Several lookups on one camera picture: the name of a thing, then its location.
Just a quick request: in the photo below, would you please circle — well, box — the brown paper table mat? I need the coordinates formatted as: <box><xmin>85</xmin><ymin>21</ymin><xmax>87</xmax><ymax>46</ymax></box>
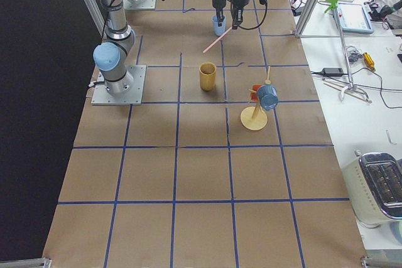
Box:
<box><xmin>43</xmin><ymin>0</ymin><xmax>364</xmax><ymax>267</ymax></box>

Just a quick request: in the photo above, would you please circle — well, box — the light blue plastic cup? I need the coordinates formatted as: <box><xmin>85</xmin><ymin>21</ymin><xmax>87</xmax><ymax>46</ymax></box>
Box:
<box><xmin>212</xmin><ymin>15</ymin><xmax>226</xmax><ymax>36</ymax></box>

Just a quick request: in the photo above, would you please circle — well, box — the yellow handled screwdriver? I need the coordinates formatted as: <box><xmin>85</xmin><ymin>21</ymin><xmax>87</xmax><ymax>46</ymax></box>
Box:
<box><xmin>362</xmin><ymin>52</ymin><xmax>376</xmax><ymax>72</ymax></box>

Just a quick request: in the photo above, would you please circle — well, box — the wooden mug tree stand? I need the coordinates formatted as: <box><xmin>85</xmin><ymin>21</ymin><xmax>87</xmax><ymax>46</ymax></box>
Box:
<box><xmin>240</xmin><ymin>66</ymin><xmax>273</xmax><ymax>131</ymax></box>

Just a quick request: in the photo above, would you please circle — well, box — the black power adapter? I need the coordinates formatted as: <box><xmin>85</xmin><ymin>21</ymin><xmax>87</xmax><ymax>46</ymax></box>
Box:
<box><xmin>322</xmin><ymin>67</ymin><xmax>344</xmax><ymax>77</ymax></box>

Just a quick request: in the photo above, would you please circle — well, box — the bamboo chopstick holder cup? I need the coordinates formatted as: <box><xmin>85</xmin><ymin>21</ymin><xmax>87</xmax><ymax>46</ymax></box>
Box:
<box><xmin>199</xmin><ymin>62</ymin><xmax>217</xmax><ymax>92</ymax></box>

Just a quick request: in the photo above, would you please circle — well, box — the pink chopstick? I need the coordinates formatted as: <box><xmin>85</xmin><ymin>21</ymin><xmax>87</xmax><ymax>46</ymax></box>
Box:
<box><xmin>202</xmin><ymin>26</ymin><xmax>232</xmax><ymax>54</ymax></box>

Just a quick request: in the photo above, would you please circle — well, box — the orange red mug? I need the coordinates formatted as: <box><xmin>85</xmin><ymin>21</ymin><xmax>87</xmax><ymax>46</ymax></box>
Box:
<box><xmin>249</xmin><ymin>84</ymin><xmax>262</xmax><ymax>102</ymax></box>

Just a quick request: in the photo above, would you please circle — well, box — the silver toaster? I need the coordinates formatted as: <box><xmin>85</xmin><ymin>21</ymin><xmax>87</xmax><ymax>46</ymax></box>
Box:
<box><xmin>342</xmin><ymin>152</ymin><xmax>401</xmax><ymax>228</ymax></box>

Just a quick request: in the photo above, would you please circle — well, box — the dark blue mug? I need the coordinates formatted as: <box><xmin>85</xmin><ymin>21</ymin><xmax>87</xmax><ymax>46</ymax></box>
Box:
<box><xmin>257</xmin><ymin>84</ymin><xmax>279</xmax><ymax>111</ymax></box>

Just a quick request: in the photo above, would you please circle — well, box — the blue framed tablet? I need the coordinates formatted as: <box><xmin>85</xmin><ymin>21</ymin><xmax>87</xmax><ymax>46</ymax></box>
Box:
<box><xmin>332</xmin><ymin>3</ymin><xmax>374</xmax><ymax>35</ymax></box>

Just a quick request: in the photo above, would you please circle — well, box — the green handled reacher grabber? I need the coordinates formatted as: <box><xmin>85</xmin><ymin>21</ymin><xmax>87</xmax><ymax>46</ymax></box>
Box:
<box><xmin>325</xmin><ymin>0</ymin><xmax>371</xmax><ymax>104</ymax></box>

